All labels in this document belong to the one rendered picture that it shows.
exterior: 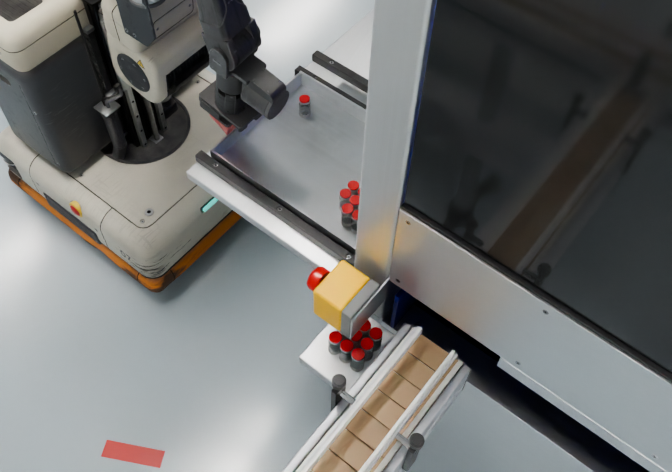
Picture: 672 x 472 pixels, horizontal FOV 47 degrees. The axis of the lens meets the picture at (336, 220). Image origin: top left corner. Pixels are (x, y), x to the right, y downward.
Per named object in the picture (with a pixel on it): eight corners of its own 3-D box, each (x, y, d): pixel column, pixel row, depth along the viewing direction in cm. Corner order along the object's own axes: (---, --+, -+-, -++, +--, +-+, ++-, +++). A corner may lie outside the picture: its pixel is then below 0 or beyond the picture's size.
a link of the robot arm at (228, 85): (232, 40, 127) (209, 59, 125) (264, 63, 126) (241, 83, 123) (230, 66, 133) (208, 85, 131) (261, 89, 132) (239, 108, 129)
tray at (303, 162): (440, 167, 144) (443, 156, 141) (356, 260, 132) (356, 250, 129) (301, 83, 155) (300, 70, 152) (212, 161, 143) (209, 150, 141)
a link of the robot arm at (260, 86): (245, 14, 122) (209, 45, 119) (301, 54, 121) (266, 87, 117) (243, 60, 133) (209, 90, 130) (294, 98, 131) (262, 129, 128)
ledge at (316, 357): (415, 354, 125) (416, 349, 123) (367, 414, 119) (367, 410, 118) (347, 305, 129) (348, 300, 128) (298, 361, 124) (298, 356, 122)
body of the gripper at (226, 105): (240, 134, 135) (242, 110, 128) (197, 101, 136) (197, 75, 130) (264, 113, 138) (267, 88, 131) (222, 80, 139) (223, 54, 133)
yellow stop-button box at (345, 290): (377, 306, 118) (381, 284, 112) (349, 340, 115) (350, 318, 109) (339, 279, 121) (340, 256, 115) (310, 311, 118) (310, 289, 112)
